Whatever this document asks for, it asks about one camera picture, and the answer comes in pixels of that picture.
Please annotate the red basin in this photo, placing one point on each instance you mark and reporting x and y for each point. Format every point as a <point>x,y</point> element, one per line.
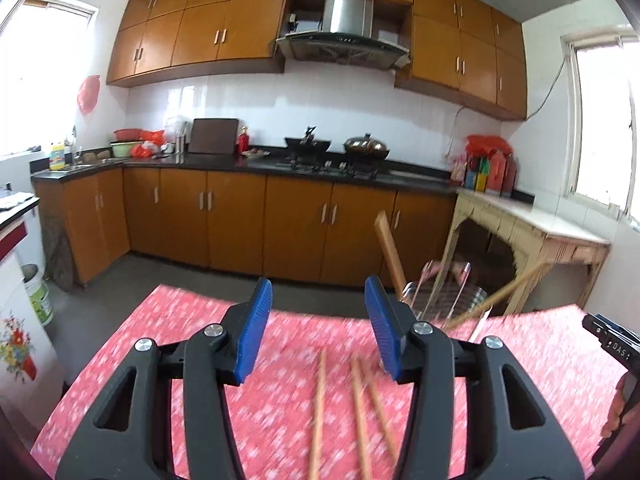
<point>127,134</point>

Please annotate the black wok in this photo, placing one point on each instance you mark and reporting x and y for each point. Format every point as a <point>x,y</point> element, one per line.
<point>307,146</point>

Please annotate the red bottle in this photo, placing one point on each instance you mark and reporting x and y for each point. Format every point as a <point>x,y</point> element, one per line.
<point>244,140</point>

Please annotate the pan with metal lid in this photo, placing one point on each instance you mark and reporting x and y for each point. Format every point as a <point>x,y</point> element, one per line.
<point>366,144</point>

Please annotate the tiled counter with flower decal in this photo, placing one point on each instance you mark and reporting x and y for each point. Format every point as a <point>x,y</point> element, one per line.
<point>15,310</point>

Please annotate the black kitchen countertop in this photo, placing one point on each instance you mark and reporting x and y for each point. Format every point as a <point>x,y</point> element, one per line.
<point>210,160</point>

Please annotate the wooden wall cabinets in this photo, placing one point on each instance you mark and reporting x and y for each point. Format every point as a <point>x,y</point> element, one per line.
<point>200,35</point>

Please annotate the red floral tablecloth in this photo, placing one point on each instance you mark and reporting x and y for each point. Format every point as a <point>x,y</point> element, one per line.
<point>280,420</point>

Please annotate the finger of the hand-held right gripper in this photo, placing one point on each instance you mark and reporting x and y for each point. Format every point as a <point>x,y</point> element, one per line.
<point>595,324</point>
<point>620,326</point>

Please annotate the dark cutting board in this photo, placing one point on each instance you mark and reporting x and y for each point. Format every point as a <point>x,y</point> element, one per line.
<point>212,136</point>

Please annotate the white plastic bag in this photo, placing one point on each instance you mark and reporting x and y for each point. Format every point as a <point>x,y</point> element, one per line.
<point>175,125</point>

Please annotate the white-framed sliding window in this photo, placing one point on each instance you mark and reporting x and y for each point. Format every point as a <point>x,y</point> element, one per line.
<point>600,125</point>

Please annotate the steel range hood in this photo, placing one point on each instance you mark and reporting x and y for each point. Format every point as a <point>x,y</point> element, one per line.
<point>347,15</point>

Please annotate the red thermos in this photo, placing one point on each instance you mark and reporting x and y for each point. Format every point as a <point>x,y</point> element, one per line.
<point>496,175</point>
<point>511,177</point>

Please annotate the black gas stove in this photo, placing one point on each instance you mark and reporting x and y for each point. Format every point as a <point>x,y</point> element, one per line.
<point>320,166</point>

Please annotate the green basin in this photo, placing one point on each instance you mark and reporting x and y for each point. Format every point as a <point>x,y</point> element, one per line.
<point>122,149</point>

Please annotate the pink bottle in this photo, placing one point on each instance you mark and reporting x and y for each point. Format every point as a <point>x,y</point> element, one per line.
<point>458,172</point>

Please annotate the small plate with food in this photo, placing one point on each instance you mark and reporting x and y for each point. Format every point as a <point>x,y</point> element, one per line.
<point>256,152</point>

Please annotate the person's right hand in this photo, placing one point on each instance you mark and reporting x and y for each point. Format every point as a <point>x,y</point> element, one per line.
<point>619,405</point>

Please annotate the wooden chopstick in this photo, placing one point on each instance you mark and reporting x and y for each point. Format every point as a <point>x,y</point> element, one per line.
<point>500,292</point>
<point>390,255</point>
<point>318,410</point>
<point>380,410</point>
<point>360,415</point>

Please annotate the metal faucet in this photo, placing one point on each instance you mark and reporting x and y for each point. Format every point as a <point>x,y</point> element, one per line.
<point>75,145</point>

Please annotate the cream wooden side table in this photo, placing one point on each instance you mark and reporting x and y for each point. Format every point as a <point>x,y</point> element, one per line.
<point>540,220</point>

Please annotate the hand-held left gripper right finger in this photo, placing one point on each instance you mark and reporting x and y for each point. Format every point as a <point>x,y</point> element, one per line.
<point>382,330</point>

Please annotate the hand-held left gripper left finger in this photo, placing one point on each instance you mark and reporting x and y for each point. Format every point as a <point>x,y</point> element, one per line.
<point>252,330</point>

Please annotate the yellow seasoning box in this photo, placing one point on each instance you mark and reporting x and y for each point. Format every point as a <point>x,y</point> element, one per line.
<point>476,177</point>

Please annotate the metal utensil cup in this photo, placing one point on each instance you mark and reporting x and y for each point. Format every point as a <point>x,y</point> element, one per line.
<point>180,145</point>

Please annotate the bright glass window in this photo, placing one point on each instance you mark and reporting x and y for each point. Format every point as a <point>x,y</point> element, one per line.
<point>45,85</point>

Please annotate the wooden base cabinets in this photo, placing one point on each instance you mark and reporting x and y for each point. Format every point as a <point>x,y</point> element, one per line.
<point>235,220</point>

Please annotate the red plastic bag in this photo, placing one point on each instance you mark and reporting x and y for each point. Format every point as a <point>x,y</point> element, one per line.
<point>150,137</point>
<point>89,94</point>
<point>487,142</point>

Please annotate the white bucket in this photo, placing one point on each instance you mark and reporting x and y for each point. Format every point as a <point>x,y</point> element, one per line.
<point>37,295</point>

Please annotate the yellow detergent bottle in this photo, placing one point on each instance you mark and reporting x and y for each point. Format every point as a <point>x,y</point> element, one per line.
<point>56,157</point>

